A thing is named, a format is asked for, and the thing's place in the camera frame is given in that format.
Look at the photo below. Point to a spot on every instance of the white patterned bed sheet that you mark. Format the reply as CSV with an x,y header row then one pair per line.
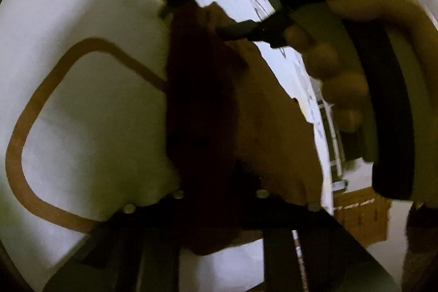
x,y
85,107

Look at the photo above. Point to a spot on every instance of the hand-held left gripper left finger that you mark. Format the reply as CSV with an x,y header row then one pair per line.
x,y
150,227

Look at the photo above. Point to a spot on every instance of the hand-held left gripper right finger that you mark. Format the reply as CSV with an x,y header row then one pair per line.
x,y
280,215

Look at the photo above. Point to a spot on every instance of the person's right hand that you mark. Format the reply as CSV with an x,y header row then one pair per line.
x,y
345,86

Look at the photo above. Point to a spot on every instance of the brown checkered small garment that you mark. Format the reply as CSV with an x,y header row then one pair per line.
x,y
267,107

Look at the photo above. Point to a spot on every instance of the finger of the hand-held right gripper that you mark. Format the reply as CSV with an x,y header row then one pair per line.
x,y
178,1
249,31

